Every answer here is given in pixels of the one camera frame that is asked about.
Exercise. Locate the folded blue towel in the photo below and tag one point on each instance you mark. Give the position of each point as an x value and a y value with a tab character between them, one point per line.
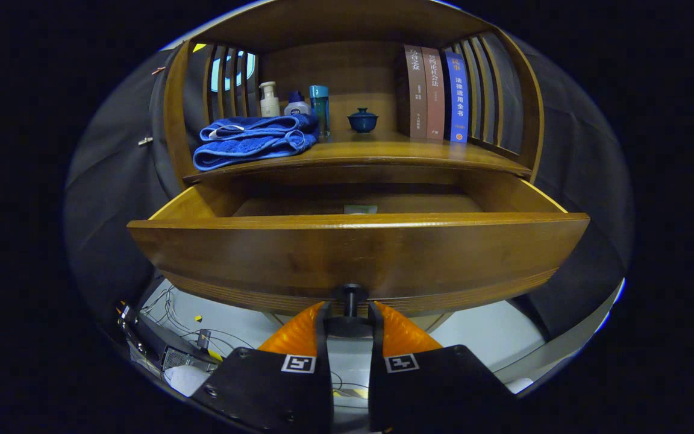
250	144

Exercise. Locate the yellow tape piece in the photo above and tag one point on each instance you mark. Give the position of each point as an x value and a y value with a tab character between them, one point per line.
359	393

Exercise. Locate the wooden countertop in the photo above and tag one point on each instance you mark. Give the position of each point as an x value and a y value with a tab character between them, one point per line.
383	150

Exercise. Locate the white pump bottle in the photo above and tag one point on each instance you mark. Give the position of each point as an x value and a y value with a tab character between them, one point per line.
270	105

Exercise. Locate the dark equipment box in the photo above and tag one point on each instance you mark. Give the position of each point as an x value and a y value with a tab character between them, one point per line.
160	337

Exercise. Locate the dark blue lidded teacup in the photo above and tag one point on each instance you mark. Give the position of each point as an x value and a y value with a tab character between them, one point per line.
362	122

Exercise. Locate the blue book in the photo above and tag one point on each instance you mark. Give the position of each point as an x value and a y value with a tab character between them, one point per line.
459	102

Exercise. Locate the dark brown book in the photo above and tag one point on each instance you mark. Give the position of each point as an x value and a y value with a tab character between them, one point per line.
416	90

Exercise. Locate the white bottle with blue cap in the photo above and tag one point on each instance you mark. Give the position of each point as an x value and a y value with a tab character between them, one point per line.
297	108

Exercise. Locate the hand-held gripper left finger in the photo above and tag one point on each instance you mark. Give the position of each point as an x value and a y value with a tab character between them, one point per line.
323	386

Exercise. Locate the white facial cleanser tube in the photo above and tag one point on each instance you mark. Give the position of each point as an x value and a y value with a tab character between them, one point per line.
360	209

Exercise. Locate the reddish brown book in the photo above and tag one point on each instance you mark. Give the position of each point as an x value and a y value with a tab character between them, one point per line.
434	96

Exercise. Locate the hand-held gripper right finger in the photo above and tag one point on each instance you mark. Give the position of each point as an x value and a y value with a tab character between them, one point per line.
377	386

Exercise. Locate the translucent blue bottle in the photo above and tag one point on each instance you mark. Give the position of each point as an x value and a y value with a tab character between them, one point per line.
319	111

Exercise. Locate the wooden cabinet with slatted hutch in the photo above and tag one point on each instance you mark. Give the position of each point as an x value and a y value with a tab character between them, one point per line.
353	66

